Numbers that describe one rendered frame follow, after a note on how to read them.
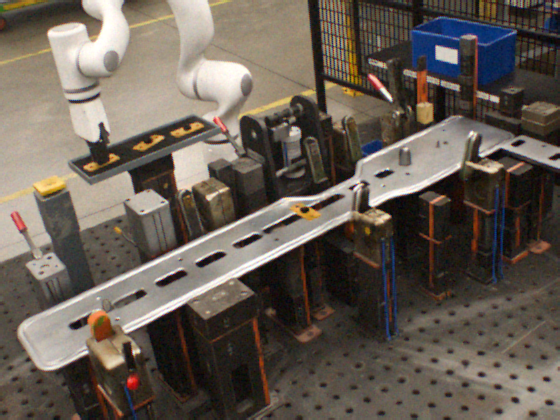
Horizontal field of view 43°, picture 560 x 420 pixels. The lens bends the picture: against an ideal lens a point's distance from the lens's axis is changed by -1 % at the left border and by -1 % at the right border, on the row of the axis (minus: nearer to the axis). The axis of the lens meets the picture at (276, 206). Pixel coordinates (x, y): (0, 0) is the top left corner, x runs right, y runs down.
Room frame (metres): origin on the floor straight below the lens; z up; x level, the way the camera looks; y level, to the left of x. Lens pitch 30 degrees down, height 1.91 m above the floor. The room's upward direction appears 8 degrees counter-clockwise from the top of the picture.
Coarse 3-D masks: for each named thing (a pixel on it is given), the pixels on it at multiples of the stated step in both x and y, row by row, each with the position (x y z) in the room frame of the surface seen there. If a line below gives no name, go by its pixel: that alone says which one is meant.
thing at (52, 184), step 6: (48, 180) 1.53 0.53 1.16; (54, 180) 1.53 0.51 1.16; (60, 180) 1.52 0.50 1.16; (36, 186) 1.51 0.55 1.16; (42, 186) 1.51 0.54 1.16; (48, 186) 1.50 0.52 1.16; (54, 186) 1.50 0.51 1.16; (60, 186) 1.50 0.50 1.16; (42, 192) 1.48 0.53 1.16; (48, 192) 1.48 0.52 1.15
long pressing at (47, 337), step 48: (432, 144) 1.77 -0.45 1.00; (336, 192) 1.57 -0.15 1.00; (384, 192) 1.54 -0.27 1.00; (192, 240) 1.43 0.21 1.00; (240, 240) 1.41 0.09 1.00; (288, 240) 1.38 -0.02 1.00; (96, 288) 1.29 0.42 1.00; (144, 288) 1.27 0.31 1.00; (192, 288) 1.25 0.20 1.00; (48, 336) 1.15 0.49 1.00
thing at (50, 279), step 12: (36, 264) 1.33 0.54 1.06; (48, 264) 1.32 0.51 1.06; (60, 264) 1.32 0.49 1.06; (36, 276) 1.28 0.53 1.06; (48, 276) 1.28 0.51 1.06; (60, 276) 1.29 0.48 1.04; (36, 288) 1.31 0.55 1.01; (48, 288) 1.27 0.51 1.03; (60, 288) 1.29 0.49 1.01; (48, 300) 1.27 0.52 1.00; (60, 300) 1.28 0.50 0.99; (72, 324) 1.29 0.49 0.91
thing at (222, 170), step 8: (216, 160) 1.64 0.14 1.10; (224, 160) 1.64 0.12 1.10; (208, 168) 1.63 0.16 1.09; (216, 168) 1.60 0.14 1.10; (224, 168) 1.61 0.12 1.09; (232, 168) 1.62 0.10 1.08; (216, 176) 1.60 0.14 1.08; (224, 176) 1.60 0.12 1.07; (232, 176) 1.62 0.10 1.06; (232, 184) 1.62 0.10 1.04; (232, 192) 1.62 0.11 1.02
